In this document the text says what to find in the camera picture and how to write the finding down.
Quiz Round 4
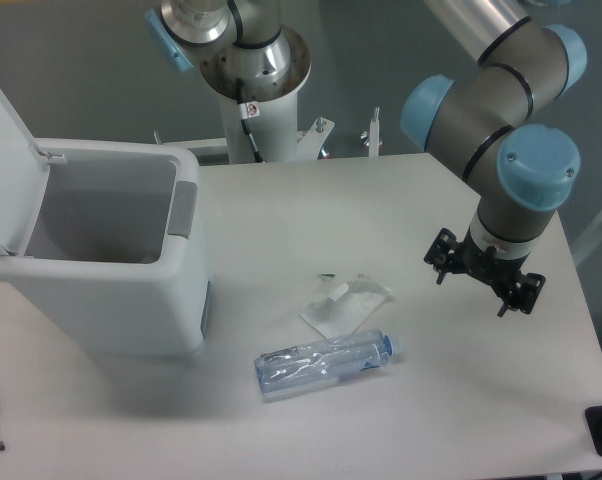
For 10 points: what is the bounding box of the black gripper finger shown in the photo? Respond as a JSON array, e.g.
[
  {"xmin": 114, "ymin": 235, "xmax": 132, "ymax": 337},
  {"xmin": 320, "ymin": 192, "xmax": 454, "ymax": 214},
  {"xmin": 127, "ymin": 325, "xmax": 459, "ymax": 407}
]
[
  {"xmin": 424, "ymin": 228, "xmax": 464, "ymax": 284},
  {"xmin": 491, "ymin": 270, "xmax": 546, "ymax": 317}
]

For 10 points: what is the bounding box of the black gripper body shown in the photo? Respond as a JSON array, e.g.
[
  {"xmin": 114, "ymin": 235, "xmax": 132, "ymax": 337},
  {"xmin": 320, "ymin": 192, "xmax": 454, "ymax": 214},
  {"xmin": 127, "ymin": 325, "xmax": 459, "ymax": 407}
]
[{"xmin": 460, "ymin": 234, "xmax": 525, "ymax": 290}]

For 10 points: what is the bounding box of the white plastic wrapper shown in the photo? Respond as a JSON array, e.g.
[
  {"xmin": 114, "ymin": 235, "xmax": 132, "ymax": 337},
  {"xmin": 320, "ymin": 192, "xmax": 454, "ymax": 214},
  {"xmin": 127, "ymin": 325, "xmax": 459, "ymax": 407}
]
[{"xmin": 299, "ymin": 276, "xmax": 392, "ymax": 338}]

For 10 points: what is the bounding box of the clear plastic water bottle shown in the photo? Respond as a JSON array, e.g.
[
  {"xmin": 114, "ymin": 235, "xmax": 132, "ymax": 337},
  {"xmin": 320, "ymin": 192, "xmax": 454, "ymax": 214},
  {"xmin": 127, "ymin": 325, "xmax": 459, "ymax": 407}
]
[{"xmin": 254, "ymin": 329, "xmax": 403, "ymax": 401}]

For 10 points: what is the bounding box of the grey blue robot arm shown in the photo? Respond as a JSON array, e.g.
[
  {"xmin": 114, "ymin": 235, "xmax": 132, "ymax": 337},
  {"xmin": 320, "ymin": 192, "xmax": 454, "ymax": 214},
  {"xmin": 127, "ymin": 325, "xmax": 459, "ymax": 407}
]
[{"xmin": 145, "ymin": 1, "xmax": 587, "ymax": 313}]

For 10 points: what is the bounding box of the white trash can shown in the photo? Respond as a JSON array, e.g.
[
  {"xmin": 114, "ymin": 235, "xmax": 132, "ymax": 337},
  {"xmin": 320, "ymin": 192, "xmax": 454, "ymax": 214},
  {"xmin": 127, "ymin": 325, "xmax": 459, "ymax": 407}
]
[{"xmin": 0, "ymin": 139, "xmax": 210, "ymax": 356}]

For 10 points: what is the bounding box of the white trash can lid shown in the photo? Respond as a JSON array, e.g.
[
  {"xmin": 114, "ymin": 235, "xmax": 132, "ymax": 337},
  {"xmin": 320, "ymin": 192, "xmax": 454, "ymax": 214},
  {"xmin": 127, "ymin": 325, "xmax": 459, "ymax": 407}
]
[{"xmin": 0, "ymin": 89, "xmax": 67, "ymax": 256}]

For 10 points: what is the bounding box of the white clamp post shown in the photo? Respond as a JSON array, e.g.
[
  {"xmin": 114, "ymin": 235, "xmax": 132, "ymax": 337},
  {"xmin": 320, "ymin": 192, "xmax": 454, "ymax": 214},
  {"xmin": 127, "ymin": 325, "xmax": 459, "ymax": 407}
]
[{"xmin": 360, "ymin": 106, "xmax": 383, "ymax": 157}]

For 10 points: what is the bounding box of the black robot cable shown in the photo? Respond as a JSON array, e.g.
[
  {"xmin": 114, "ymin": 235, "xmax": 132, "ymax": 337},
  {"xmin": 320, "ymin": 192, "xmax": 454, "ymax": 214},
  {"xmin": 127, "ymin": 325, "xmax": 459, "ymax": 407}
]
[{"xmin": 234, "ymin": 77, "xmax": 267, "ymax": 164}]

